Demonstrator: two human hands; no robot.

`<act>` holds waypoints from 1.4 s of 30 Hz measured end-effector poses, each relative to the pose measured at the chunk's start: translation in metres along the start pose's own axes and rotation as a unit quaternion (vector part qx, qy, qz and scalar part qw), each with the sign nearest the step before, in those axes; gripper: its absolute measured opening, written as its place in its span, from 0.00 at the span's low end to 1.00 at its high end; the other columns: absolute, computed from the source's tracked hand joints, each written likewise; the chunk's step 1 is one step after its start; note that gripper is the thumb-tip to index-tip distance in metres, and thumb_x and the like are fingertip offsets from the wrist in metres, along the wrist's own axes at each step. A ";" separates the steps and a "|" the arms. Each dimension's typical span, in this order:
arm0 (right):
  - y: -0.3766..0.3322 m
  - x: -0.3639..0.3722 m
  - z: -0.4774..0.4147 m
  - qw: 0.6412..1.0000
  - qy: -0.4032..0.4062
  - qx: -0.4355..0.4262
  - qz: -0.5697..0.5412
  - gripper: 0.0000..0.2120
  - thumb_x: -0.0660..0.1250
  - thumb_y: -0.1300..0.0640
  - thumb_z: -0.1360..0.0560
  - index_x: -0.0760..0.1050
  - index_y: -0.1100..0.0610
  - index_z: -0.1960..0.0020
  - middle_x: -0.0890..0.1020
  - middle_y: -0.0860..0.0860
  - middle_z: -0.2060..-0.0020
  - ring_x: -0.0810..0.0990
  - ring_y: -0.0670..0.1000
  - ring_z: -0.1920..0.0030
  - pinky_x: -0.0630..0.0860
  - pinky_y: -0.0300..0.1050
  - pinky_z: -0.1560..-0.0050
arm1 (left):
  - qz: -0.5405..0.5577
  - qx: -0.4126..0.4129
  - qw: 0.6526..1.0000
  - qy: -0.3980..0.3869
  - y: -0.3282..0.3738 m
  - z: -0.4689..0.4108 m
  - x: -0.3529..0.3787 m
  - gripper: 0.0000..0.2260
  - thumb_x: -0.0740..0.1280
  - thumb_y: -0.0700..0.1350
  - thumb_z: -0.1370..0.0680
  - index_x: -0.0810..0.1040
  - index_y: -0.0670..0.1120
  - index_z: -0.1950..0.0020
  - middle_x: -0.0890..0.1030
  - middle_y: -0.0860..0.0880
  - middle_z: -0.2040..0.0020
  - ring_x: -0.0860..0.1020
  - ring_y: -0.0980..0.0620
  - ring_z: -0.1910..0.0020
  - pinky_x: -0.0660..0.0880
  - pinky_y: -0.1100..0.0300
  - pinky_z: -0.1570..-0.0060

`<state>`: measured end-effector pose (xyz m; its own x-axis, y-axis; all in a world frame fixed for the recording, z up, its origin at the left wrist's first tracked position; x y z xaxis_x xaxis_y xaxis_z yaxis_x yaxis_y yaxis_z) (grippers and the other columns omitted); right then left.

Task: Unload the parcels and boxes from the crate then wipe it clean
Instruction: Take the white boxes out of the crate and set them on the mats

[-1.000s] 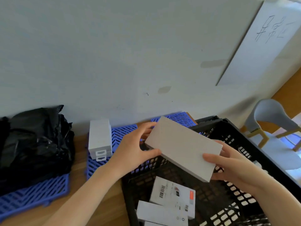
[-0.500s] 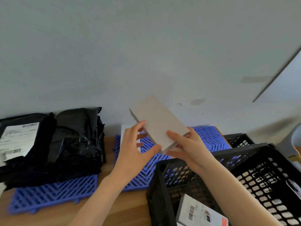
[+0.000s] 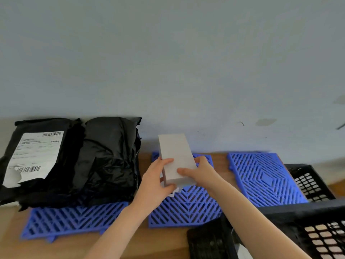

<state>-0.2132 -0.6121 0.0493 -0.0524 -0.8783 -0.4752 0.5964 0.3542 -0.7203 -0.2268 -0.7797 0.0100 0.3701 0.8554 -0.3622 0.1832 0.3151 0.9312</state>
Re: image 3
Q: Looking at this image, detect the person's left forearm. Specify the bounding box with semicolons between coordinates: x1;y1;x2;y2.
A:
84;203;152;259

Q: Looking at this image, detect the black plastic crate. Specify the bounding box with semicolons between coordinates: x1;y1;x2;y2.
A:
187;163;345;259

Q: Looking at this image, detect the person's right forearm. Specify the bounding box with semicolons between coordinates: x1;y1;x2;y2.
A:
211;177;313;259

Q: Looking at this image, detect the black plastic mailer bag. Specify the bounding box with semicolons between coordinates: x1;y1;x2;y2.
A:
71;117;142;207

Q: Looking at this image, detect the blue plastic grid mat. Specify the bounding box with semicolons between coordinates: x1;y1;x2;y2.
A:
227;152;308;208
148;151;223;229
21;201;129;243

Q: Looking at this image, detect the black mailer bag with label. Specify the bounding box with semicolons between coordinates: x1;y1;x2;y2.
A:
0;118;86;211

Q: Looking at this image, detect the white rectangular box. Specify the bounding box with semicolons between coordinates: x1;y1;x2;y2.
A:
158;133;198;187

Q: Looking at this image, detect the person's left hand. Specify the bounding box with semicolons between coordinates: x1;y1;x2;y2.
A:
132;158;177;212

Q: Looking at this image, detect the person's right hand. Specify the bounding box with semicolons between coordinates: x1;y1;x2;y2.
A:
176;156;225;197

